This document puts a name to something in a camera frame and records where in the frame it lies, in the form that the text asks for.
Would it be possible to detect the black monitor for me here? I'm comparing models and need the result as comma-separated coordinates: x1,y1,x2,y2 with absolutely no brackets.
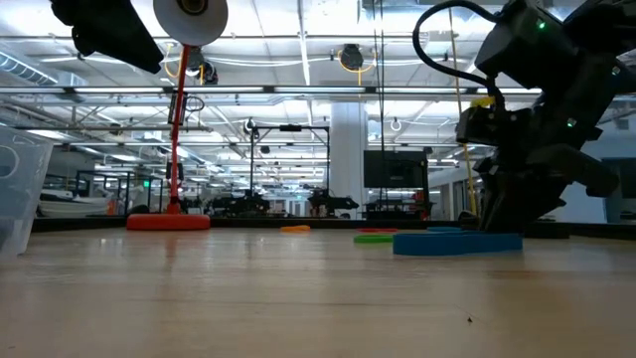
363,149,430,190

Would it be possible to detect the white background equipment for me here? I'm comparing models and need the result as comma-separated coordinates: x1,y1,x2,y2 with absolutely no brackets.
38,187,113,219

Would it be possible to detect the black right camera cable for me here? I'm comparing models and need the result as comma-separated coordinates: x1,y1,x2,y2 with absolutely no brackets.
410,0,506,108

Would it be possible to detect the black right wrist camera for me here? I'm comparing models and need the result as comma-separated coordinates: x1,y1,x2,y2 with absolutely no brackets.
455,105,536,147

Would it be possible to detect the black cord reel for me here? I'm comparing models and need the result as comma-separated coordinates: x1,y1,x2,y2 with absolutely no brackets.
337,43,378,75

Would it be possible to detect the white building pillar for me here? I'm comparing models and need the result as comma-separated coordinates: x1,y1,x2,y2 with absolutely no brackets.
329,101,370,220

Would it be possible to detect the green rubber band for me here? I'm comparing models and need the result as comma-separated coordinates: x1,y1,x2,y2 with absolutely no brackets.
353,234,395,245

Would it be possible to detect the red desk lamp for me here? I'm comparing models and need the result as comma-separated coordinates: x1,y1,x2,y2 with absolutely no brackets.
125,0,230,232

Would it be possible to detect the black background frame station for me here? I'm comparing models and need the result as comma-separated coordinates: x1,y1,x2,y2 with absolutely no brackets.
247,123,333,220

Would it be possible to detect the clear plastic bin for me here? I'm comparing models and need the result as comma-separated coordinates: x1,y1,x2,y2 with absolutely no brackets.
0,124,55,258

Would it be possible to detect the black aluminium table frame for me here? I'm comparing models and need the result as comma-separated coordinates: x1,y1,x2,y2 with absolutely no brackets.
32,217,636,240

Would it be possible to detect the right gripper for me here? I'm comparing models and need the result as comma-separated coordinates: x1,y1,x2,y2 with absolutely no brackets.
471,93,620,233

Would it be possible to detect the yellow extension cable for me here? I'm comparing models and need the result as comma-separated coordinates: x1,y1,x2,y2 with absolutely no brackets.
446,7,479,216

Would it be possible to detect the large wide blue rubber band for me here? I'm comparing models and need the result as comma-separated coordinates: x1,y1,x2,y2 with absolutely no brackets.
392,231,524,258

